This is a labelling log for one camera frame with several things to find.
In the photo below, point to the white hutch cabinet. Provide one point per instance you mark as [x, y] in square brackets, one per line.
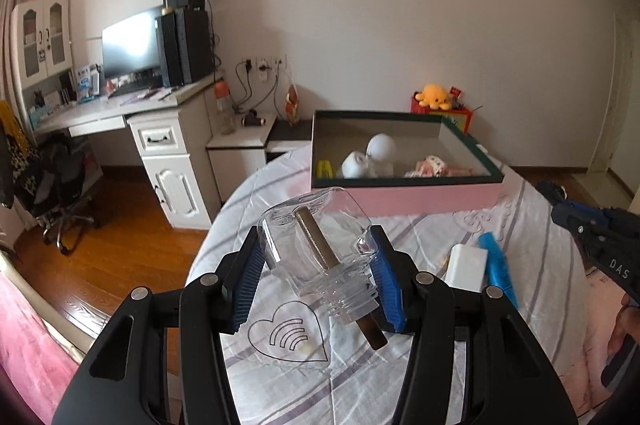
[55, 30]

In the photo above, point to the clear bottle with orange cap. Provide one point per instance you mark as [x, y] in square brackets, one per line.
[225, 115]

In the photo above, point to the red storage box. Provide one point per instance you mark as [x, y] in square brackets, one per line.
[462, 117]

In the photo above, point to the white room door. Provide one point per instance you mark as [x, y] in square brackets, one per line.
[612, 105]

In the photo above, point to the black office chair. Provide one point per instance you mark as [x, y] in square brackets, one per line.
[65, 175]

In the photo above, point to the clear glass bottle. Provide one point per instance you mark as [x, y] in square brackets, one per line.
[345, 230]

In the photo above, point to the low white side cabinet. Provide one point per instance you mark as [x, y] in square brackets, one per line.
[235, 170]

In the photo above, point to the white rounded object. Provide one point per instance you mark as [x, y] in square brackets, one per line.
[381, 149]

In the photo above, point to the yellow octopus plush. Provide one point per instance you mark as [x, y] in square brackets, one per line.
[434, 95]

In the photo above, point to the blue plastic comb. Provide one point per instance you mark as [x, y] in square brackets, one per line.
[500, 275]

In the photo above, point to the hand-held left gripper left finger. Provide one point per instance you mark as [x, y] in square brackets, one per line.
[247, 285]

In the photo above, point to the beige curtain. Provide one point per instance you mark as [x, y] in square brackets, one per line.
[12, 30]

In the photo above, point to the white desk with drawers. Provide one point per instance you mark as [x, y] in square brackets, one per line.
[165, 175]

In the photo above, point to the small red card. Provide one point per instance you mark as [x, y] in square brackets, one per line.
[455, 91]

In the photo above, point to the small white box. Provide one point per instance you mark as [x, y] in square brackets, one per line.
[465, 265]

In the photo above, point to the black keyboard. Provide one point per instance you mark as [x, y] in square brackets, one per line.
[135, 89]

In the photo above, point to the black computer tower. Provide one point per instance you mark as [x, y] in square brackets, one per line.
[192, 45]

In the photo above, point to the white wall socket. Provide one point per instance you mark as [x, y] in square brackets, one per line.
[262, 65]

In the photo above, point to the black computer monitor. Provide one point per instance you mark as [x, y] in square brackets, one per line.
[132, 45]

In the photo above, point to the person's right hand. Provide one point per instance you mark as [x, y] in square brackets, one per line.
[622, 327]

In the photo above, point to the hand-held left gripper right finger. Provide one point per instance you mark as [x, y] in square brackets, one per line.
[390, 290]

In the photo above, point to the pink and green cardboard box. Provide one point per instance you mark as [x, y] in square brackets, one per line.
[400, 200]

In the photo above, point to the dark topped low cabinet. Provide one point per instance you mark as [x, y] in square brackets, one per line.
[290, 132]

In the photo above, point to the blue and white carton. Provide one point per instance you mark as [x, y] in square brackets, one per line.
[87, 80]

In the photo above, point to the pink printed sheet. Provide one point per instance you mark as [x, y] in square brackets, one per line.
[595, 330]

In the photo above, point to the small black handheld device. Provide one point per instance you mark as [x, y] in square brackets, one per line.
[254, 120]

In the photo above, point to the pink fuzzy blanket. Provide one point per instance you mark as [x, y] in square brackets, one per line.
[30, 345]

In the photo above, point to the brown wooden stick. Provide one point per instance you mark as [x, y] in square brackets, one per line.
[315, 241]

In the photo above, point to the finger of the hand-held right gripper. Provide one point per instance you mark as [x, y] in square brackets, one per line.
[580, 216]
[552, 192]

